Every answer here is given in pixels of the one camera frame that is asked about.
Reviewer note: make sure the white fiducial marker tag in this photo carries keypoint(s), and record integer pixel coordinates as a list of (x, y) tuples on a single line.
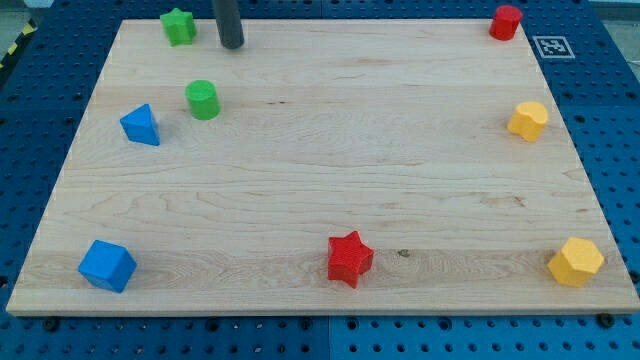
[(553, 47)]

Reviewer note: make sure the yellow hexagon block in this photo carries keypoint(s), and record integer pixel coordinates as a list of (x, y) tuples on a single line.
[(576, 263)]

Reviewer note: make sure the green star block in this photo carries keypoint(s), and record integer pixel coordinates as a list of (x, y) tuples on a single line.
[(179, 27)]

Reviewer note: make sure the green cylinder block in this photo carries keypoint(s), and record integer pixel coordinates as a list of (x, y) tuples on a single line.
[(202, 99)]

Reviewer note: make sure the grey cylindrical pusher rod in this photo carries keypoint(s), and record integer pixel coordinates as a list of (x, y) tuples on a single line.
[(228, 22)]

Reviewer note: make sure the yellow heart block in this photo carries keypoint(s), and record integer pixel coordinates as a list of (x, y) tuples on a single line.
[(528, 120)]

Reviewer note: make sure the red cylinder block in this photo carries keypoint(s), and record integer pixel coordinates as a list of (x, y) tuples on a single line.
[(505, 22)]

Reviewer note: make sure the red star block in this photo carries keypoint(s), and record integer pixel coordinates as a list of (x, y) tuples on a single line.
[(348, 259)]

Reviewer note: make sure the blue triangle block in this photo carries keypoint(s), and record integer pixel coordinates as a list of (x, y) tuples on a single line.
[(140, 126)]

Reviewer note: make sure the blue cube block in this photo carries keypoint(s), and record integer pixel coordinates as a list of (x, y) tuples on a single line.
[(107, 266)]

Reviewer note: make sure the light wooden board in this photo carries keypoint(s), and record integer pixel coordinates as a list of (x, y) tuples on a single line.
[(396, 129)]

